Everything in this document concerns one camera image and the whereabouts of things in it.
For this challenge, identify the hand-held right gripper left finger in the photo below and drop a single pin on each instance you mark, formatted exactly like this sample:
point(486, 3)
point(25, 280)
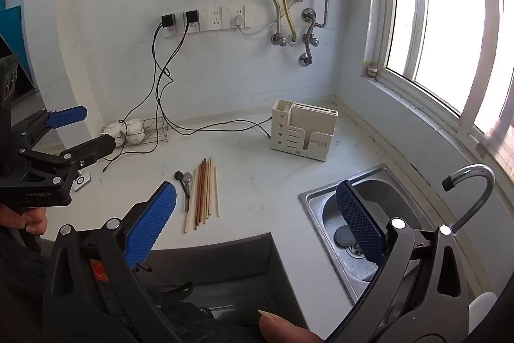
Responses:
point(152, 222)

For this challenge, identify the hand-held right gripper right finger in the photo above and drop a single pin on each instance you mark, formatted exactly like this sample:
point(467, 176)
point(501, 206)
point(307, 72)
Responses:
point(359, 222)

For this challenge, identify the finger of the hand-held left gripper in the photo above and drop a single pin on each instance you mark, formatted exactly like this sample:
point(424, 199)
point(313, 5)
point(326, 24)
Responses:
point(66, 116)
point(94, 147)

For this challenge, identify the black spoon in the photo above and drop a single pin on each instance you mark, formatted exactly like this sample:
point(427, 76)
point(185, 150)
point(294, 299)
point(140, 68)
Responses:
point(178, 175)

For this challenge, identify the brown wooden chopstick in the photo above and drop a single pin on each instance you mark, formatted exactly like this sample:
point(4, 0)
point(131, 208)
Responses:
point(204, 190)
point(199, 194)

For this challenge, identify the silver spoon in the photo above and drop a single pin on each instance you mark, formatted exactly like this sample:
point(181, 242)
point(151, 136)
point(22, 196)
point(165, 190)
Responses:
point(187, 177)

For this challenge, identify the cream plastic utensil holder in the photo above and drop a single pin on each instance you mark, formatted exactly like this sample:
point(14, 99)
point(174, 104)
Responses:
point(317, 142)

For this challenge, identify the person's left hand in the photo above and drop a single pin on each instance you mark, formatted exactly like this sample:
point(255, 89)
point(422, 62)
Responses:
point(34, 224)

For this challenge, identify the person's right hand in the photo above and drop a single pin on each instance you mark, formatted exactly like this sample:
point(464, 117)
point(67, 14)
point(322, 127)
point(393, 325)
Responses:
point(285, 331)

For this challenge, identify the grey sink stopper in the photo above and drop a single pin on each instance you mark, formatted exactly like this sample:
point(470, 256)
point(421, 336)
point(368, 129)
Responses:
point(344, 237)

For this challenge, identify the white lidded ceramic bowl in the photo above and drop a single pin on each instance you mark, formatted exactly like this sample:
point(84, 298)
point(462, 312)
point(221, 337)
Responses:
point(113, 131)
point(134, 132)

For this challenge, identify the stainless steel sink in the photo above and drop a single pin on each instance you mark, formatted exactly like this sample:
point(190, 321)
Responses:
point(333, 206)

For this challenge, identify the small white device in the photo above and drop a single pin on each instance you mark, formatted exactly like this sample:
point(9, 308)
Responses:
point(82, 181)

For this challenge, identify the blue board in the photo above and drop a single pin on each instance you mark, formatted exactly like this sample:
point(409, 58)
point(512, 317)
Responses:
point(12, 37)

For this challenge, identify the person's dark clothing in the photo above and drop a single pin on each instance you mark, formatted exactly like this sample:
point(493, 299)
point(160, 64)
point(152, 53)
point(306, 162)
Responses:
point(188, 321)

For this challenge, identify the chrome faucet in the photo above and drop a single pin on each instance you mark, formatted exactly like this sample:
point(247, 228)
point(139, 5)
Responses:
point(474, 169)

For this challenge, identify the black charger plug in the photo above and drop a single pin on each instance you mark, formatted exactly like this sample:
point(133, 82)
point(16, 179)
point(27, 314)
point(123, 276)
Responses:
point(192, 16)
point(168, 20)

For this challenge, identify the white rounded object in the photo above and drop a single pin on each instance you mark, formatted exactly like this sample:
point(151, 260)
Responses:
point(484, 309)

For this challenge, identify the white wall outlet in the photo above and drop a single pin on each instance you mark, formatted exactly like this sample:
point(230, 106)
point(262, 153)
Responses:
point(172, 31)
point(213, 18)
point(231, 11)
point(192, 27)

